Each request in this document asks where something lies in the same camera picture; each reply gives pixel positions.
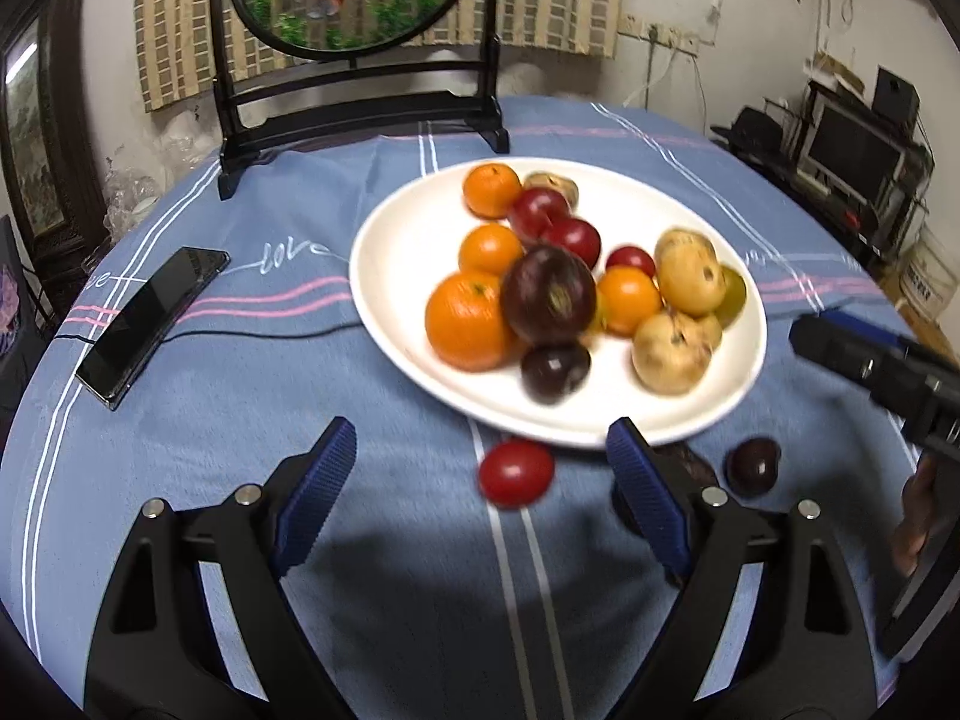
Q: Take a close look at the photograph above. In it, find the black speaker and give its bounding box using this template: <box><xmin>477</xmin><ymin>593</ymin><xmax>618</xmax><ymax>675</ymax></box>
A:
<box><xmin>872</xmin><ymin>67</ymin><xmax>919</xmax><ymax>137</ymax></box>

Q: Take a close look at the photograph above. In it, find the orange round citrus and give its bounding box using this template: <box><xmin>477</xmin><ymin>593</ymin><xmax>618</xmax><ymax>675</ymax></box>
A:
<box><xmin>597</xmin><ymin>265</ymin><xmax>662</xmax><ymax>337</ymax></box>

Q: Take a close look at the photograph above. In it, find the black power cable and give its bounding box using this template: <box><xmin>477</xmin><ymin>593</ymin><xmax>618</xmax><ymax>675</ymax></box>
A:
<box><xmin>52</xmin><ymin>319</ymin><xmax>367</xmax><ymax>347</ymax></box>

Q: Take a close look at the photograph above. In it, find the small red tomato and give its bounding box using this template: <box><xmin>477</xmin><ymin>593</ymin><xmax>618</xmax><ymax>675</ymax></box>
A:
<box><xmin>478</xmin><ymin>439</ymin><xmax>555</xmax><ymax>509</ymax></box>

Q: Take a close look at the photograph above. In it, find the round goldfish screen stand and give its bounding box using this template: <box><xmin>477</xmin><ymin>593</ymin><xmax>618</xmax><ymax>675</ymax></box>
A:
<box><xmin>208</xmin><ymin>0</ymin><xmax>509</xmax><ymax>200</ymax></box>

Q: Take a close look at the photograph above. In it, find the black smartphone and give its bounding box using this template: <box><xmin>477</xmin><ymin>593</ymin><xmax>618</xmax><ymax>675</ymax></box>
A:
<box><xmin>76</xmin><ymin>247</ymin><xmax>229</xmax><ymax>410</ymax></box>

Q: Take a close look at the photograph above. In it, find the dark purple plum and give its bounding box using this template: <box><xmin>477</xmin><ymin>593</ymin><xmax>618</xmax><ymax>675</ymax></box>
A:
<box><xmin>521</xmin><ymin>341</ymin><xmax>592</xmax><ymax>403</ymax></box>

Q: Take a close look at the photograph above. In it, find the dark flat mangosteen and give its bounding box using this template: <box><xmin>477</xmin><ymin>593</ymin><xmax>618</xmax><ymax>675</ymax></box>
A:
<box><xmin>610</xmin><ymin>442</ymin><xmax>719</xmax><ymax>536</ymax></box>

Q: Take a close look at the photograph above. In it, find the dark framed painting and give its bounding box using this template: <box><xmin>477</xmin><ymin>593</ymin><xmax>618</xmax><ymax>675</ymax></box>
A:
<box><xmin>2</xmin><ymin>2</ymin><xmax>106</xmax><ymax>260</ymax></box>

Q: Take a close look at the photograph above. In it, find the computer monitor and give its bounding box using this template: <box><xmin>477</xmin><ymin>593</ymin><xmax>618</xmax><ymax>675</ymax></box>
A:
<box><xmin>797</xmin><ymin>96</ymin><xmax>907</xmax><ymax>205</ymax></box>

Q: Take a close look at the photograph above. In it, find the large tan passion fruit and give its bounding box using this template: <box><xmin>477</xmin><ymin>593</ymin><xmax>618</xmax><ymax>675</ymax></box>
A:
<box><xmin>524</xmin><ymin>171</ymin><xmax>579</xmax><ymax>211</ymax></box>

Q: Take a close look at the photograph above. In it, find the white plastic bucket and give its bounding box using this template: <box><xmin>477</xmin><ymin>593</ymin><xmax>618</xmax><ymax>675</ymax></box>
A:
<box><xmin>900</xmin><ymin>223</ymin><xmax>958</xmax><ymax>322</ymax></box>

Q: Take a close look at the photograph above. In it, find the white oval plate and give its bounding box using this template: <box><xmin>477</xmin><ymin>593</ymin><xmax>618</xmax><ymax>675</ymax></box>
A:
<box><xmin>350</xmin><ymin>158</ymin><xmax>766</xmax><ymax>449</ymax></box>

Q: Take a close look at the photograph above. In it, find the small yellow-green lime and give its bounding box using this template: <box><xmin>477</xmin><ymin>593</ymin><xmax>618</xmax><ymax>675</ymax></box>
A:
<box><xmin>697</xmin><ymin>314</ymin><xmax>724</xmax><ymax>351</ymax></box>

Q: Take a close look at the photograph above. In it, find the wall power strip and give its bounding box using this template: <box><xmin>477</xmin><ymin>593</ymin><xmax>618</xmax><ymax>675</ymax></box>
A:
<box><xmin>619</xmin><ymin>13</ymin><xmax>700</xmax><ymax>57</ymax></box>

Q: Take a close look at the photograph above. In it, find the pale tan passion fruit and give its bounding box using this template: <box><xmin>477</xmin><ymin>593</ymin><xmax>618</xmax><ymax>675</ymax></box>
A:
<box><xmin>654</xmin><ymin>227</ymin><xmax>716</xmax><ymax>263</ymax></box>

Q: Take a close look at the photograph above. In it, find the cracked beige fruit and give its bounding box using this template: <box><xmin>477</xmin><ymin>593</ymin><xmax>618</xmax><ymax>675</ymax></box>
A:
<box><xmin>631</xmin><ymin>310</ymin><xmax>715</xmax><ymax>397</ymax></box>

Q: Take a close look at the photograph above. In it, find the dark purple mangosteen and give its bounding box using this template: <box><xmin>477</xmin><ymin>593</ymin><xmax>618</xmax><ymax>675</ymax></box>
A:
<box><xmin>500</xmin><ymin>244</ymin><xmax>596</xmax><ymax>346</ymax></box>

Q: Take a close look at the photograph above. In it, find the person's right hand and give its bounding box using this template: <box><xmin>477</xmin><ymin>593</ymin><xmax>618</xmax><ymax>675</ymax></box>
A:
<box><xmin>892</xmin><ymin>455</ymin><xmax>937</xmax><ymax>577</ymax></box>

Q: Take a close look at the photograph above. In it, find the large red plum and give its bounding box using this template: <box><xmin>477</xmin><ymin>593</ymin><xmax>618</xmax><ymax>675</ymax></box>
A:
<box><xmin>508</xmin><ymin>187</ymin><xmax>571</xmax><ymax>245</ymax></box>

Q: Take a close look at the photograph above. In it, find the yellow-orange fruit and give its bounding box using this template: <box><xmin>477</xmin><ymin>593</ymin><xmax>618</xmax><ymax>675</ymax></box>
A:
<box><xmin>584</xmin><ymin>289</ymin><xmax>608</xmax><ymax>337</ymax></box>

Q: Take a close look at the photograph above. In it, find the small mandarin orange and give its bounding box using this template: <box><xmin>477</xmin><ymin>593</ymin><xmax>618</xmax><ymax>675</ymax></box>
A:
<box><xmin>462</xmin><ymin>163</ymin><xmax>524</xmax><ymax>221</ymax></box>

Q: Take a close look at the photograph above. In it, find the small orange kumquat-like fruit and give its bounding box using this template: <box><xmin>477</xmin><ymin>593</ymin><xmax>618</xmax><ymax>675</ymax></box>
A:
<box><xmin>457</xmin><ymin>223</ymin><xmax>524</xmax><ymax>278</ymax></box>

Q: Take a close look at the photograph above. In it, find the yellow-green citrus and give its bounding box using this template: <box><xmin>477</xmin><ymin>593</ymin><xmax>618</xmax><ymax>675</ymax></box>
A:
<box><xmin>715</xmin><ymin>265</ymin><xmax>747</xmax><ymax>328</ymax></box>

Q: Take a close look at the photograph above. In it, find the red cherry tomato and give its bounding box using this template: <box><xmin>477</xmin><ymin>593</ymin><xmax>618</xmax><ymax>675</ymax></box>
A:
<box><xmin>605</xmin><ymin>245</ymin><xmax>656</xmax><ymax>278</ymax></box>

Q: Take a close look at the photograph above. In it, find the large orange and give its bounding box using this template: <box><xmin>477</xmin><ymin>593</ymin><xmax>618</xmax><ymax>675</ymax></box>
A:
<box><xmin>425</xmin><ymin>270</ymin><xmax>517</xmax><ymax>372</ymax></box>

